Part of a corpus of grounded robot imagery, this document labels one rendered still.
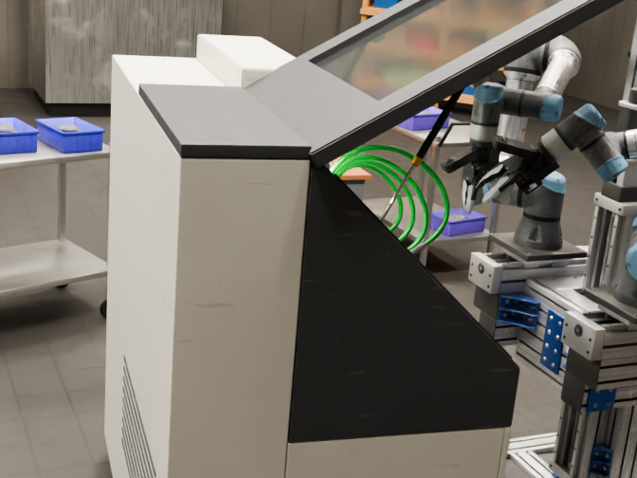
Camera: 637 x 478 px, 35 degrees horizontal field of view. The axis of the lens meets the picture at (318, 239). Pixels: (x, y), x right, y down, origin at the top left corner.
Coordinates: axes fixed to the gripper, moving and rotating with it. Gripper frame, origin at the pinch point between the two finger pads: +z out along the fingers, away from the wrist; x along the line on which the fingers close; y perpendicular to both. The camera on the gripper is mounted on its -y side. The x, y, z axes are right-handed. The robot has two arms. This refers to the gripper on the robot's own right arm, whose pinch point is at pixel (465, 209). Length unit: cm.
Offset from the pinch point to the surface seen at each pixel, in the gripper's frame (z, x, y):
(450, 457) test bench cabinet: 50, -47, -19
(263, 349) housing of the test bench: 18, -47, -69
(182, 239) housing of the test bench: -8, -47, -88
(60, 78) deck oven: 86, 694, -73
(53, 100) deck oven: 106, 693, -79
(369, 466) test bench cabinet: 50, -47, -40
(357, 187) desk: 62, 245, 57
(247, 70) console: -33, 23, -59
